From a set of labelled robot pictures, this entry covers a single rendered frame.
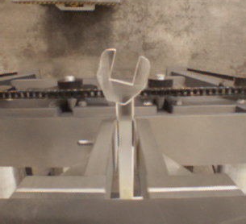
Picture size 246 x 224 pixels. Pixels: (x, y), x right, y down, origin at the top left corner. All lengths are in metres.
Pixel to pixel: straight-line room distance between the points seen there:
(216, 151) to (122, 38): 1.21
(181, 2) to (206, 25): 0.27
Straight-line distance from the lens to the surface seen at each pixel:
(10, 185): 0.81
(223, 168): 0.76
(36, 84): 1.23
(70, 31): 1.49
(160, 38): 1.45
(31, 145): 0.32
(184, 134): 0.29
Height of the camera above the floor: 1.41
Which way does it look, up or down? 76 degrees down
